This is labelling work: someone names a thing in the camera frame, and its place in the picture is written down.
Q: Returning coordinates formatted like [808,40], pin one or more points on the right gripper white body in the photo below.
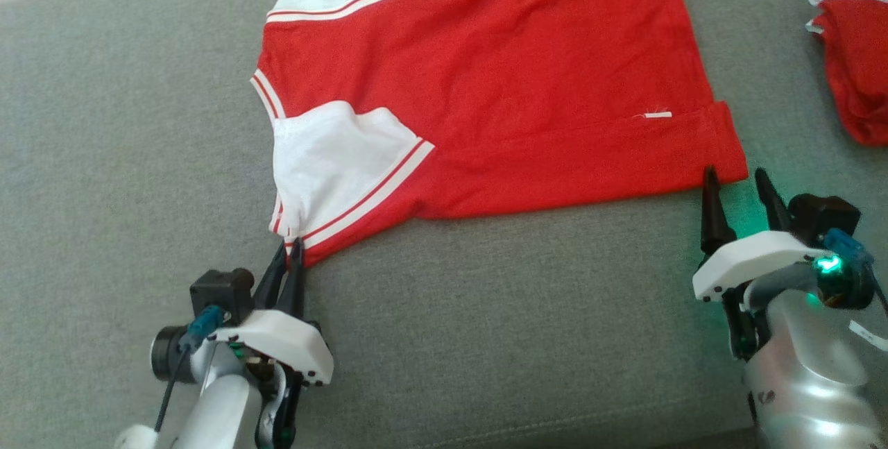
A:
[749,261]

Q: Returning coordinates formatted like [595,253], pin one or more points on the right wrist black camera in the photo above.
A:
[822,213]

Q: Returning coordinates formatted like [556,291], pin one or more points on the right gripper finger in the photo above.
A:
[713,220]
[773,209]

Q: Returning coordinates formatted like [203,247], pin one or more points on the red shorts with white waistband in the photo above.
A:
[860,67]

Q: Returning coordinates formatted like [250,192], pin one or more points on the grey fabric sofa seat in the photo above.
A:
[485,338]

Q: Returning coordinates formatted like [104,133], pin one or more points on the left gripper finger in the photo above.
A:
[270,289]
[295,289]

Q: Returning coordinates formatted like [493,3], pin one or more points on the red jersey with white sleeves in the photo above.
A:
[520,88]

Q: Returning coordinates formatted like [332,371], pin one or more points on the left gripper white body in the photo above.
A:
[284,341]

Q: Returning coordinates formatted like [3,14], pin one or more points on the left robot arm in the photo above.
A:
[222,407]

